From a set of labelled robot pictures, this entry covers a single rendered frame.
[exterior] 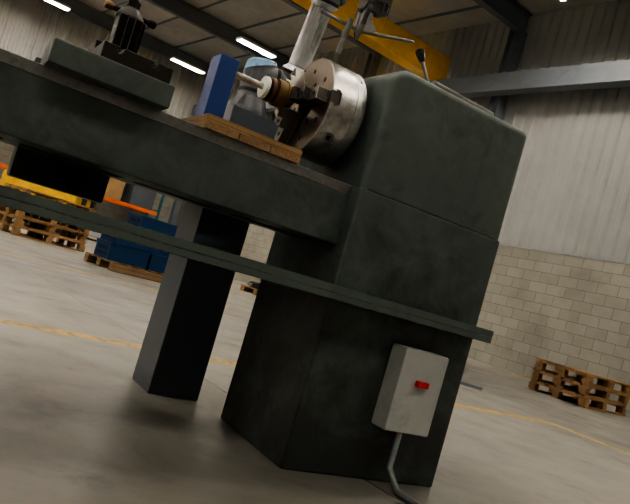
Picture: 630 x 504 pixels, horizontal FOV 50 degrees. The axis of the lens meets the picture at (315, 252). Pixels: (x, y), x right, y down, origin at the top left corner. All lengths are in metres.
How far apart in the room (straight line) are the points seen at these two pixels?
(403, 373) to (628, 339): 10.67
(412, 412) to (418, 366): 0.15
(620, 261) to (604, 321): 1.09
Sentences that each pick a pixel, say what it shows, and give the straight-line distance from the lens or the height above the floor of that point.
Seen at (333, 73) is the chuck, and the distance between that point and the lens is 2.11.
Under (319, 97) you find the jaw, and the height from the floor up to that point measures 1.08.
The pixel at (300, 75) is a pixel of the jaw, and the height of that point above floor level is 1.18.
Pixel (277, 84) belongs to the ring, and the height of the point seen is 1.09.
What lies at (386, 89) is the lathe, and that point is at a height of 1.17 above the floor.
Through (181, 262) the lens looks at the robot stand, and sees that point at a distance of 2.57.
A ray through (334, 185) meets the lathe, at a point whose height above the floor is 0.85.
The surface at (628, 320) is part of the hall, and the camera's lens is 12.73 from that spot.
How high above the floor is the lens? 0.54
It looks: 3 degrees up
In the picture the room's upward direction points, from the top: 16 degrees clockwise
